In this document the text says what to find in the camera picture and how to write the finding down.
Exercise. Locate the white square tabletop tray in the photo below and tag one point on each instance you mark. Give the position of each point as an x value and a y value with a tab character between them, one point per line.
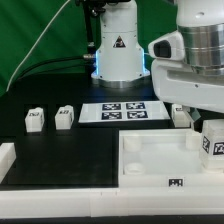
163	158

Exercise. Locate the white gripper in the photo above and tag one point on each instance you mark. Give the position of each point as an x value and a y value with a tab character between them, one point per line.
175	82

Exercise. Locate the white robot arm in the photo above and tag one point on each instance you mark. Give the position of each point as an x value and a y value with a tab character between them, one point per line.
188	63

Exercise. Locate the black camera stand pole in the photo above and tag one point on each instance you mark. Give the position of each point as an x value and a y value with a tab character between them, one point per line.
91	9

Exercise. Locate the white front obstacle bar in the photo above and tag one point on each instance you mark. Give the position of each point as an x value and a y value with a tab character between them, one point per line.
111	202

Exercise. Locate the white left obstacle block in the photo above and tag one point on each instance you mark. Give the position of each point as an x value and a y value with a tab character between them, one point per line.
7	158

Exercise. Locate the white sheet with AprilTags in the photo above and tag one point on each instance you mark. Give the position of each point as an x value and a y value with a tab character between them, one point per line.
123	111

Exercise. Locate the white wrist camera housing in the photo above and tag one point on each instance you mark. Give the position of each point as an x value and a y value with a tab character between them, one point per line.
169	46

